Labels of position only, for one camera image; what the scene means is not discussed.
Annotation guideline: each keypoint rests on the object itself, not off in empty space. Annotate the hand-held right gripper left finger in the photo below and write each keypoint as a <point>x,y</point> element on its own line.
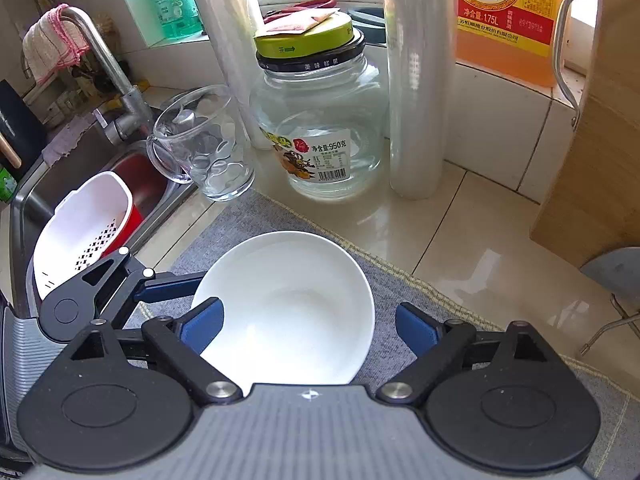
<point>202,320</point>

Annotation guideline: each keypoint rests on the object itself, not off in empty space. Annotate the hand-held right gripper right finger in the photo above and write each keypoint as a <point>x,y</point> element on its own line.
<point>417,330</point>

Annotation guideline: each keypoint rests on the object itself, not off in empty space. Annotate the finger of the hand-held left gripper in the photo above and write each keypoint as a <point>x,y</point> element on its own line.
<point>170,285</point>

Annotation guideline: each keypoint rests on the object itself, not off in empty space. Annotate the white bowl pink flowers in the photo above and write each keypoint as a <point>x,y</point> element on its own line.
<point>300,300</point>

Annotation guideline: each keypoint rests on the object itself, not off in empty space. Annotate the grey green checked dish mat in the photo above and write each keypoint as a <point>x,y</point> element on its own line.
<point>400,285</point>

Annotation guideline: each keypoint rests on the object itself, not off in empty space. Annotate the red basin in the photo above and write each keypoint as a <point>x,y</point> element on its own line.
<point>145,185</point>

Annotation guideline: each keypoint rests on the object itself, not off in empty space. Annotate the white colander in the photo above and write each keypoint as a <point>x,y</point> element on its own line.
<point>80,225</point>

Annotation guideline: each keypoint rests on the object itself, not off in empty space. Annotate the clear glass mug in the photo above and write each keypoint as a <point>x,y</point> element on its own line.
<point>205,145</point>

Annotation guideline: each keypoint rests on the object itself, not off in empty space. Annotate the steel sink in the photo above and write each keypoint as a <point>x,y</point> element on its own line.
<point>65,170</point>

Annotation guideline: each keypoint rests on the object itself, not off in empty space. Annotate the glass jar green lid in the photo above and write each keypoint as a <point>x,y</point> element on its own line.
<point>320,125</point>

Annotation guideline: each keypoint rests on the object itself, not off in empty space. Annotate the steel faucet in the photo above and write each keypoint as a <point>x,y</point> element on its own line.
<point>107,60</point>

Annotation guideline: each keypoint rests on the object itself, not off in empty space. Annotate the large cling film roll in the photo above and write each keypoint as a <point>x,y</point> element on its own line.
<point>417,85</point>

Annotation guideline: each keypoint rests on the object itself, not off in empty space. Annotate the bamboo cutting board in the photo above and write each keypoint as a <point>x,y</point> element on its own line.
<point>600,160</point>

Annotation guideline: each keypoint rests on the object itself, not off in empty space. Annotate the small cling film roll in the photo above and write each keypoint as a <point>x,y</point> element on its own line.
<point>225,35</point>

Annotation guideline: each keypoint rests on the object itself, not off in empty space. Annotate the pink white cloth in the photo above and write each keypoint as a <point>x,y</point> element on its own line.
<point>47,40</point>

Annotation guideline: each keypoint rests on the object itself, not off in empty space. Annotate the orange cooking wine bottle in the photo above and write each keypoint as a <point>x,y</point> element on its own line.
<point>505,15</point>

